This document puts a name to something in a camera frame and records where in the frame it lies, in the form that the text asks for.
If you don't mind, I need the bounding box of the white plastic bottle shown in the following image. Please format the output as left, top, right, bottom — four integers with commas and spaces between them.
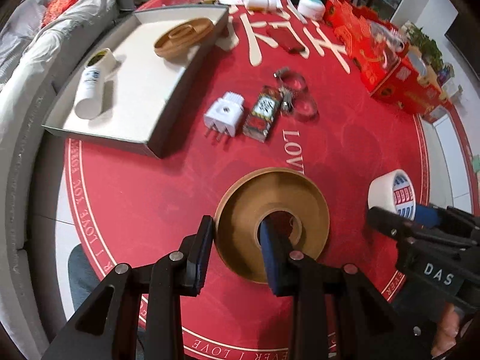
74, 66, 105, 119

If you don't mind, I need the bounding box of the red dark wallet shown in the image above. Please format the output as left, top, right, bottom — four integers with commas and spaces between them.
266, 27, 305, 55

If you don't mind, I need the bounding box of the right hand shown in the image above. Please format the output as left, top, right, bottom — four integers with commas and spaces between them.
431, 302, 473, 358

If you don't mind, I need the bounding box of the small brown tape spool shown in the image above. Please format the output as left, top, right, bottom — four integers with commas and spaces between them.
215, 167, 329, 284

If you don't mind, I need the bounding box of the grey covered sofa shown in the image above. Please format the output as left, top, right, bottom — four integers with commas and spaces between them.
1, 0, 134, 359

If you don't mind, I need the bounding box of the red cardboard gift box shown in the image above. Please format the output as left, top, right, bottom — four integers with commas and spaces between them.
324, 0, 452, 123

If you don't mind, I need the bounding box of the large brown tape spool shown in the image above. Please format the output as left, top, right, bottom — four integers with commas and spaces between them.
154, 18, 215, 59

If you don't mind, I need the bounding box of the red cushion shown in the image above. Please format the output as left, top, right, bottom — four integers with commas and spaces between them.
41, 0, 79, 28

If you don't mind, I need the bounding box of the white teal round container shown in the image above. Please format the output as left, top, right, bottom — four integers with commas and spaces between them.
297, 0, 326, 21

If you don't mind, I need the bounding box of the white tape roll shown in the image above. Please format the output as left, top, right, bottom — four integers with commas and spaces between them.
367, 169, 416, 220

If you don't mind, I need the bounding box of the small white yellow-lidded jar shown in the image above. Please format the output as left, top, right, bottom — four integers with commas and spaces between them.
85, 48, 117, 76

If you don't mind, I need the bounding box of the round red rug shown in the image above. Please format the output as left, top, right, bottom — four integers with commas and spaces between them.
63, 0, 480, 360

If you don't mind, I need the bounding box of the white shallow tray box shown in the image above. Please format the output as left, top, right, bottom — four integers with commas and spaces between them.
42, 5, 229, 158

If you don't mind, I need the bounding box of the white power adapter plug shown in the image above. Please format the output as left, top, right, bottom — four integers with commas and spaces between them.
203, 92, 244, 141

